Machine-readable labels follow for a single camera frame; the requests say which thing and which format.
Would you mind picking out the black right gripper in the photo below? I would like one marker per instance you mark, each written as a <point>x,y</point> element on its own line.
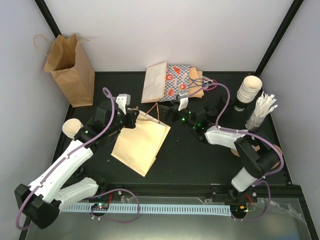
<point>168,111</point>

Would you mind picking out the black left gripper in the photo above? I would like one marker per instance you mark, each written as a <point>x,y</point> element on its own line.
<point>132,115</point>

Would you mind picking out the cream paper bag with handles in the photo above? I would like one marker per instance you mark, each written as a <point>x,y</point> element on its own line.
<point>137,148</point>

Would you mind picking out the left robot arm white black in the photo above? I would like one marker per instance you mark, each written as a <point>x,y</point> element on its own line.
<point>44,198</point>

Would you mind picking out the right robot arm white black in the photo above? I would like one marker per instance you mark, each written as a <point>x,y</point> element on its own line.
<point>257,155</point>

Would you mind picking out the white flat paper bag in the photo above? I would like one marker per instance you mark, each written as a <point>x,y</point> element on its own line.
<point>154,83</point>

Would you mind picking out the blue checkered paper bag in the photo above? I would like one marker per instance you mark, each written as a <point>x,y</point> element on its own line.
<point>176,81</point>

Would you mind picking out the brown flat paper bag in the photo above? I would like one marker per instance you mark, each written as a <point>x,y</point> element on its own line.
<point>194,83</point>

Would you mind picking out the tall black lid stack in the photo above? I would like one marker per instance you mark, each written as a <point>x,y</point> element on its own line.
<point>222,102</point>

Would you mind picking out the left stack of paper cups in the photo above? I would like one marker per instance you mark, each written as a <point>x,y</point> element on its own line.
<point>71,127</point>

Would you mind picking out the standing brown paper bag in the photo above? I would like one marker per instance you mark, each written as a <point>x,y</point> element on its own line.
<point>70,67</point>

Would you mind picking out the stack of white paper cups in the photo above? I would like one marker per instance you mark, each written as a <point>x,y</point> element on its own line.
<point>247,92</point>

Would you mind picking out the small circuit board with LEDs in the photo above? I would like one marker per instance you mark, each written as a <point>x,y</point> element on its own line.
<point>100,206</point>

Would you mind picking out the glass of wrapped stirrers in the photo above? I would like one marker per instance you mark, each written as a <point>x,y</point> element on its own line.
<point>265,104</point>

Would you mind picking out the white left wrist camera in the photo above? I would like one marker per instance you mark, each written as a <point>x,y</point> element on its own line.
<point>123,100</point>

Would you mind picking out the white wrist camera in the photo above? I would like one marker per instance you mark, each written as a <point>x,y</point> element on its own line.
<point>183,97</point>
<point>123,100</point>

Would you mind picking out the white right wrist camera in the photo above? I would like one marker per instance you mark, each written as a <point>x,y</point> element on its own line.
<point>183,97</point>

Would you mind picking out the light blue slotted cable duct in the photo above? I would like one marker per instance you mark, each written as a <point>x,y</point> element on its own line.
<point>166,209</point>

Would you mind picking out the black left frame post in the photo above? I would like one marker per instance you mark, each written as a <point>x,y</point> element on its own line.
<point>46,13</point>

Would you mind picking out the black frame post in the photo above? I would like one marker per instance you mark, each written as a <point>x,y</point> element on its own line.
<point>46,13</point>
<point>286,22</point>

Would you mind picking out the black right frame post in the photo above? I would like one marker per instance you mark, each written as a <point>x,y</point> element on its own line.
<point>286,22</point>

